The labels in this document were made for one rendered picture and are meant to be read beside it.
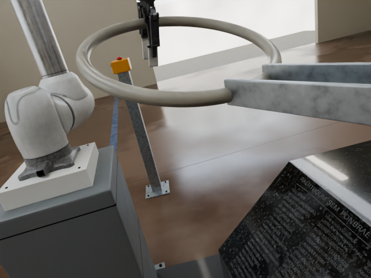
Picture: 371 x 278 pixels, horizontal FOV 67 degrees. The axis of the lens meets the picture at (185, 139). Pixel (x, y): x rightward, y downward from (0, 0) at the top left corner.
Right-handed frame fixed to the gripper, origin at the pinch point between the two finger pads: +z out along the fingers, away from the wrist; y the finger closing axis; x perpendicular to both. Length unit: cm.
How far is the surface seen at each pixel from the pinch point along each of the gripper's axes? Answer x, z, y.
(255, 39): 22.1, -10.1, 24.2
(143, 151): 13, 108, -72
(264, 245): 8, 27, 60
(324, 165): 27, 12, 54
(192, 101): -7.0, -10.2, 46.1
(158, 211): 10, 136, -35
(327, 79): 14, -15, 55
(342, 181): 24, 10, 61
